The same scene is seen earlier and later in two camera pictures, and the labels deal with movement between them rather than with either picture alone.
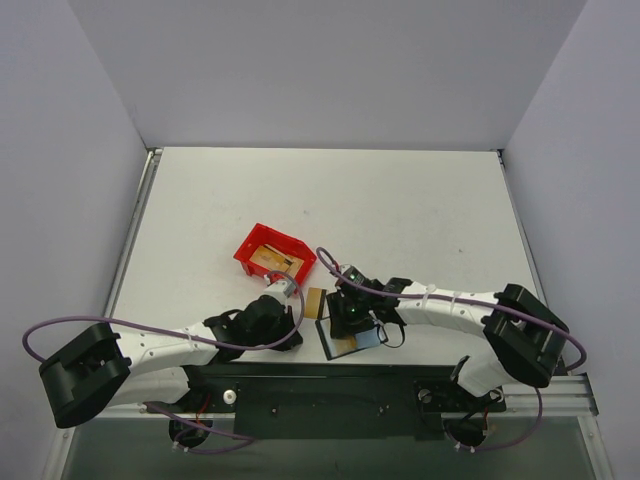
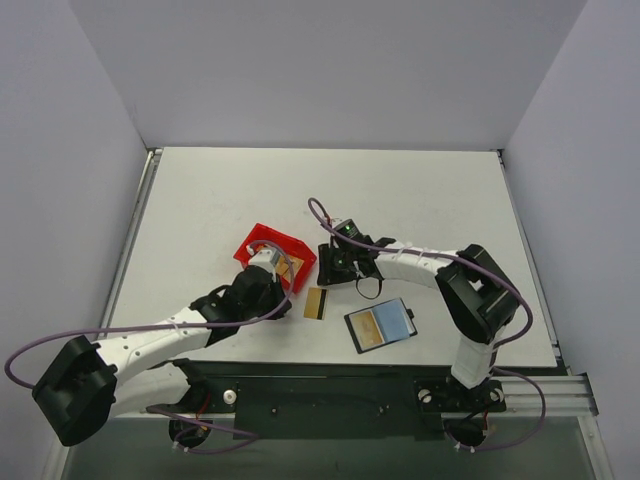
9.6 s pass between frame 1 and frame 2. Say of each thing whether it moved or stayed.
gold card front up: moved
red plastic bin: stayed
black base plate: stayed
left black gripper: moved
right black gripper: moved
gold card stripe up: stayed
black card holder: moved
